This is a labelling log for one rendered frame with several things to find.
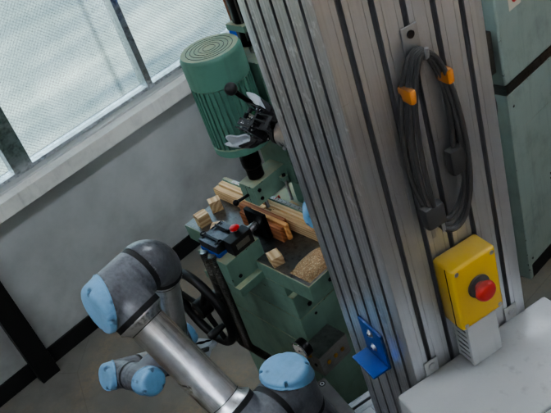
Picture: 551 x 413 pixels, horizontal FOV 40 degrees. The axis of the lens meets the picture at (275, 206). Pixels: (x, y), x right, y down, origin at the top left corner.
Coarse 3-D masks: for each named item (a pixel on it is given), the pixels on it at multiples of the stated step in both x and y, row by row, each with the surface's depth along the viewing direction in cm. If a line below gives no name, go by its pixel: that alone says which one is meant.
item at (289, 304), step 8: (280, 192) 268; (288, 200) 263; (296, 200) 261; (256, 288) 238; (264, 288) 233; (272, 288) 229; (264, 296) 237; (272, 296) 232; (280, 296) 227; (288, 296) 224; (296, 296) 223; (272, 304) 236; (280, 304) 231; (288, 304) 227; (296, 304) 224; (304, 304) 226; (312, 304) 229; (288, 312) 230; (296, 312) 226; (304, 312) 227
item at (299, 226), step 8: (216, 192) 256; (224, 192) 252; (232, 192) 251; (224, 200) 255; (232, 200) 250; (272, 208) 237; (288, 216) 231; (296, 224) 227; (304, 224) 226; (296, 232) 230; (304, 232) 226; (312, 232) 222
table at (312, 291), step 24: (216, 216) 249; (240, 216) 245; (264, 240) 232; (288, 240) 228; (312, 240) 225; (264, 264) 223; (288, 264) 219; (240, 288) 222; (288, 288) 220; (312, 288) 210
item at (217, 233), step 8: (224, 224) 227; (208, 232) 226; (216, 232) 225; (224, 232) 224; (232, 232) 221; (240, 232) 220; (248, 232) 220; (200, 240) 224; (208, 240) 223; (224, 240) 219; (232, 240) 218; (240, 240) 219; (248, 240) 221; (208, 248) 223; (216, 248) 219; (224, 248) 221; (232, 248) 218; (240, 248) 220; (216, 256) 222
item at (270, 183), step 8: (272, 160) 234; (264, 168) 232; (272, 168) 230; (280, 168) 230; (264, 176) 228; (272, 176) 229; (288, 176) 233; (240, 184) 229; (248, 184) 227; (256, 184) 226; (264, 184) 228; (272, 184) 230; (280, 184) 232; (248, 192) 228; (256, 192) 226; (264, 192) 229; (272, 192) 231; (248, 200) 231; (256, 200) 228; (264, 200) 229
